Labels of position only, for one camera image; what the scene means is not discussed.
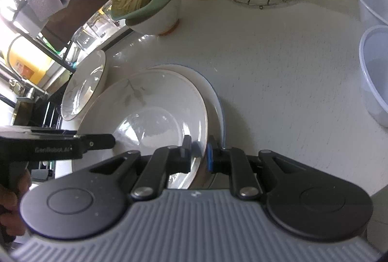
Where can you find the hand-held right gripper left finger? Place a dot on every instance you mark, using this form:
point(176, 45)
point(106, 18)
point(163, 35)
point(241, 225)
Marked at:
point(186, 156)

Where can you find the white ceramic cup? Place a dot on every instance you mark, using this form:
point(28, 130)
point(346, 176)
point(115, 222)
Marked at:
point(163, 19)

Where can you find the white blue-rimmed plate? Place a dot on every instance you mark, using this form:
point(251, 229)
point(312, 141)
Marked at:
point(213, 101)

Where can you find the clear glass pitcher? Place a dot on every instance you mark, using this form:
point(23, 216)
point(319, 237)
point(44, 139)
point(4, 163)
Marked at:
point(91, 34)

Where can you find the black metal rack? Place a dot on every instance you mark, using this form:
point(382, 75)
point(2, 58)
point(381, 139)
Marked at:
point(59, 59)

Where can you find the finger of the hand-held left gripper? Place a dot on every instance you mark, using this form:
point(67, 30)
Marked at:
point(100, 142)

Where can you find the translucent plastic bowl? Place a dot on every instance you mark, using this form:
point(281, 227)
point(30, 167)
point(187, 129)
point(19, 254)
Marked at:
point(376, 80)
point(372, 7)

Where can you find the white leaf-print plate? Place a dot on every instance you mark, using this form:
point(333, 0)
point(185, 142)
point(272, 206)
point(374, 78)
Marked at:
point(145, 116)

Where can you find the person's left hand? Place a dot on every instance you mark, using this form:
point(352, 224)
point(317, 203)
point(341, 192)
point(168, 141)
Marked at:
point(10, 207)

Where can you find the yellow container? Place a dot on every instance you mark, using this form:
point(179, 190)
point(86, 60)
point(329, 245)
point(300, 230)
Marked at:
point(30, 59)

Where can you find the white gold-rimmed plate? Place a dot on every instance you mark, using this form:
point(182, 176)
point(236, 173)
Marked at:
point(81, 89)

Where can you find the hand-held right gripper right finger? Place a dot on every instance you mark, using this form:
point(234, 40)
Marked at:
point(209, 159)

